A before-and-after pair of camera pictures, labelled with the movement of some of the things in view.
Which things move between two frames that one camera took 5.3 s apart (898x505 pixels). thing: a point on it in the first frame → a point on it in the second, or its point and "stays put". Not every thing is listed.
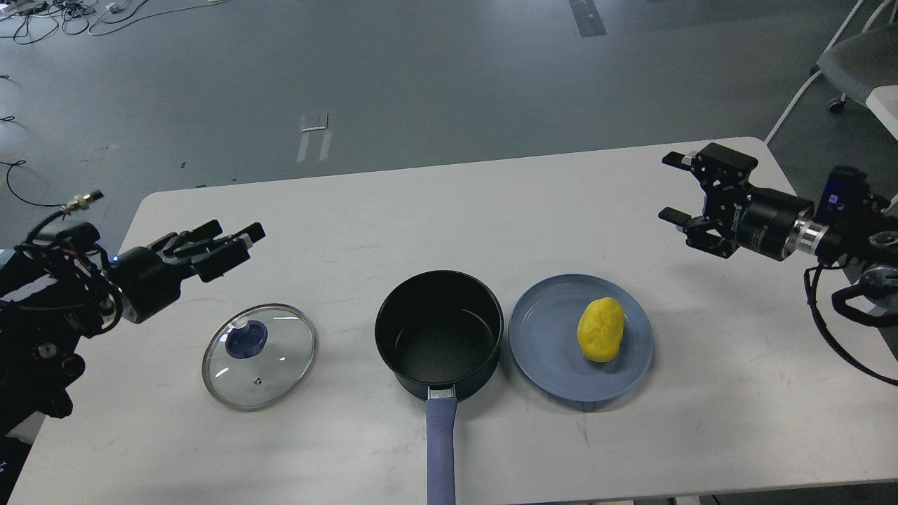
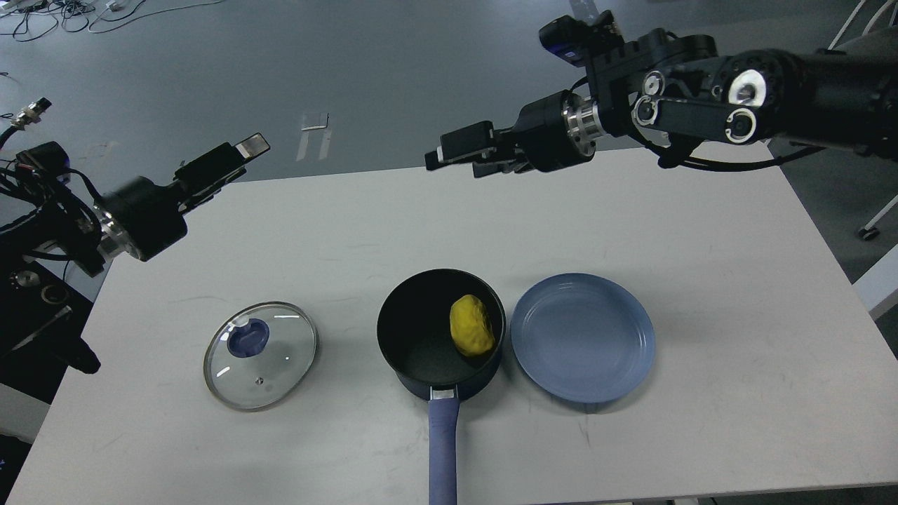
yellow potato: (600, 330) → (471, 325)
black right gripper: (756, 220) → (552, 133)
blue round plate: (544, 339) stays put
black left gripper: (150, 283) → (144, 219)
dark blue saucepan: (440, 334) stays put
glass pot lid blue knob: (245, 339) stays put
